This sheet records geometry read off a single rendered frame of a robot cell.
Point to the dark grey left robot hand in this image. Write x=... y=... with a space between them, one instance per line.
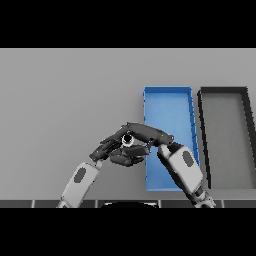
x=104 y=149

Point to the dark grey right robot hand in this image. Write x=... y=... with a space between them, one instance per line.
x=150 y=133

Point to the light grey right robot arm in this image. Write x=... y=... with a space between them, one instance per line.
x=181 y=166

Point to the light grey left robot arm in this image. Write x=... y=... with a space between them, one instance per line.
x=77 y=181

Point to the blue bin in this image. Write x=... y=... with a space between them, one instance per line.
x=166 y=110

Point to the dark grey bin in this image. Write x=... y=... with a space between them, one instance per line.
x=223 y=133

